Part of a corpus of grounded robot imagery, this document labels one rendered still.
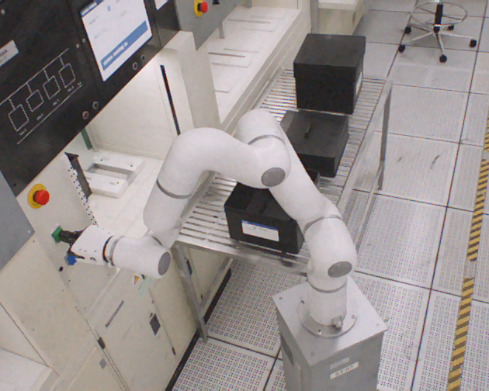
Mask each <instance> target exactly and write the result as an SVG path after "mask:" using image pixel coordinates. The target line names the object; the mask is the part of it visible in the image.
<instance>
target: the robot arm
mask: <svg viewBox="0 0 489 391"><path fill-rule="evenodd" d="M237 137H238V140H236V139H235V138H233V137H232V136H230V135H229V134H227V133H225V132H224V131H222V130H218V129H214V128H209V127H202V128H195V129H192V130H187V131H185V132H183V133H181V134H180V135H178V136H177V137H176V138H175V140H174V141H173V143H172V145H171V146H170V148H169V151H168V153H167V155H166V158H165V160H164V162H163V165H162V166H161V170H160V171H159V173H158V176H157V178H156V181H155V183H154V186H153V188H152V190H151V193H150V195H149V197H148V199H147V202H146V205H145V207H144V211H143V221H144V224H145V226H146V227H147V228H148V229H149V231H148V232H147V233H146V234H145V235H144V236H143V237H141V238H131V237H125V236H123V235H119V234H116V233H114V232H112V231H111V230H108V229H106V228H103V227H99V226H96V225H88V226H87V227H86V228H85V229H84V230H80V231H74V232H71V231H68V230H60V232H59V233H58V236H59V238H60V240H61V241H62V242H65V243H68V244H69V245H70V247H69V248H68V251H67V254H68V256H75V257H76V258H75V259H76V260H77V261H81V262H84V263H89V264H94V265H106V264H107V263H109V264H108V266H109V267H113V266H115V267H117V268H122V269H126V270H128V271H132V272H136V273H139V274H142V275H147V276H150V277H153V278H156V279H161V278H162V277H164V276H165V274H166V273H167V271H168V269H169V267H170V264H171V260H172V254H171V251H170V248H171V247H172V245H173V244H174V243H175V240H176V238H177V236H178V235H179V232H180V230H181V229H182V221H181V219H180V216H181V215H182V212H183V210H184V209H185V207H186V204H187V202H188V201H189V199H190V197H191V195H192V193H193V191H194V189H195V187H196V185H197V183H198V181H199V179H200V177H201V175H202V173H204V172H205V171H215V172H218V173H220V174H222V175H226V176H227V177H229V178H232V179H234V180H235V181H237V182H240V183H242V184H244V185H248V186H251V187H254V188H259V189H267V188H269V190H270V192H271V193H272V195H273V196H274V198H275V199H276V201H277V202H278V203H279V204H280V205H281V207H282V208H283V209H284V210H285V212H286V213H287V214H288V215H289V216H290V217H291V218H293V219H294V220H296V221H297V222H298V225H299V227H300V229H301V232H302V234H303V237H304V240H305V242H306V245H307V248H308V251H309V253H310V260H309V261H308V263H307V291H308V292H307V293H305V294H304V296H303V297H302V298H301V300H300V302H299V306H298V315H299V318H300V322H301V323H302V324H303V326H304V327H305V328H306V329H307V330H308V331H310V332H311V333H312V334H315V335H317V336H321V337H337V336H340V335H343V334H345V333H346V332H348V331H349V330H350V329H351V328H352V327H353V326H354V324H355V322H356V319H357V313H358V310H357V305H356V303H355V300H354V299H353V298H352V297H351V296H350V295H349V294H348V293H347V282H348V275H349V274H351V273H353V272H354V271H355V269H356V267H357V264H358V258H357V253H356V249H355V245H354V244H353V241H352V238H351V236H350V234H349V232H348V229H347V227H346V225H345V223H344V221H343V219H342V216H341V214H340V212H339V211H338V209H337V208H336V206H335V205H334V204H333V203H332V202H331V201H330V200H329V199H328V198H326V197H325V196H323V195H322V194H320V193H319V191H318V190H317V188H316V186H315V185H314V183H313V182H312V181H311V179H310V177H309V175H308V174H307V173H306V171H305V169H304V168H303V165H302V164H301V162H300V160H299V158H298V157H297V154H296V153H295V151H294V149H293V147H292V145H291V144H290V142H289V140H288V138H287V137H286V134H285V133H284V131H283V129H282V127H281V126H280V125H279V123H278V121H277V120H276V118H275V117H274V116H273V115H272V114H271V113H270V112H268V111H266V110H264V109H253V110H251V111H249V112H247V113H245V114H244V115H243V116H242V117H241V118H240V119H239V121H238V124H237Z"/></svg>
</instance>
